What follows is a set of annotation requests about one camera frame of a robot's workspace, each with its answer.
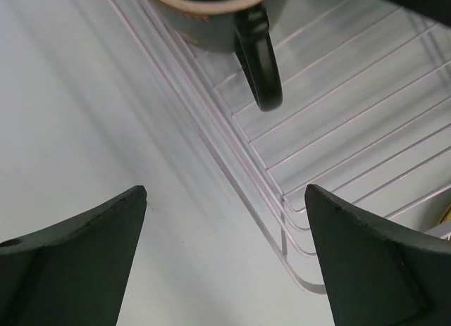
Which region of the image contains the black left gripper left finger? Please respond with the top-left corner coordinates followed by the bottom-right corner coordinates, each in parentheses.
top-left (1, 185), bottom-right (147, 325)

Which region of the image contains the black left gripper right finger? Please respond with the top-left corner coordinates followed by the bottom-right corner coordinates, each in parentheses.
top-left (304, 184), bottom-right (450, 325)

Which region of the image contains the black gold saucer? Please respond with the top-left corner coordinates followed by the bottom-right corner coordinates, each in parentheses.
top-left (438, 205), bottom-right (451, 225)

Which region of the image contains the clear wire dish rack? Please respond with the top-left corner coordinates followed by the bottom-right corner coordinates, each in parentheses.
top-left (108, 0), bottom-right (450, 294)

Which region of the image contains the red black mug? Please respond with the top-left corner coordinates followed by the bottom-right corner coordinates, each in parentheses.
top-left (147, 0), bottom-right (288, 112)

